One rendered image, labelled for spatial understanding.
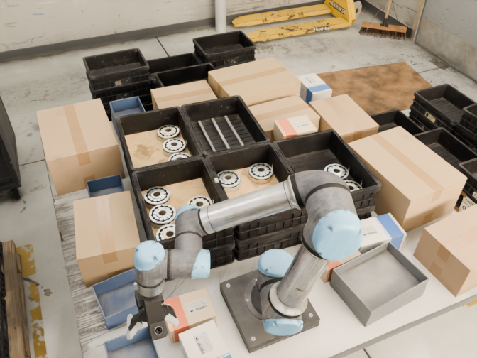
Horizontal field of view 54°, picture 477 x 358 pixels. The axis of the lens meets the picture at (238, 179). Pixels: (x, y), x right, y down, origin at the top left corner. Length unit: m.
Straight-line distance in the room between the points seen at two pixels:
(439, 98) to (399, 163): 1.63
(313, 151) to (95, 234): 1.00
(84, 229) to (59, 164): 0.40
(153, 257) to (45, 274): 1.71
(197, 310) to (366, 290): 0.60
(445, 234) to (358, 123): 0.73
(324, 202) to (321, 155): 1.01
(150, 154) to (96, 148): 0.23
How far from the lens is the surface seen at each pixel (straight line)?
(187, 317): 1.61
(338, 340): 1.69
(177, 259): 1.21
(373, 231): 1.90
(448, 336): 2.69
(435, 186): 2.00
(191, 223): 1.28
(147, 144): 2.18
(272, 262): 1.49
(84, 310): 1.79
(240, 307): 1.66
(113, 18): 4.98
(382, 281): 1.80
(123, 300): 1.77
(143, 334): 1.65
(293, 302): 1.36
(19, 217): 3.24
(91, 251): 1.73
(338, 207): 1.11
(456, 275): 1.86
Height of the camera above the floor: 2.14
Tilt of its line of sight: 42 degrees down
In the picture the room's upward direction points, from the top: 1 degrees clockwise
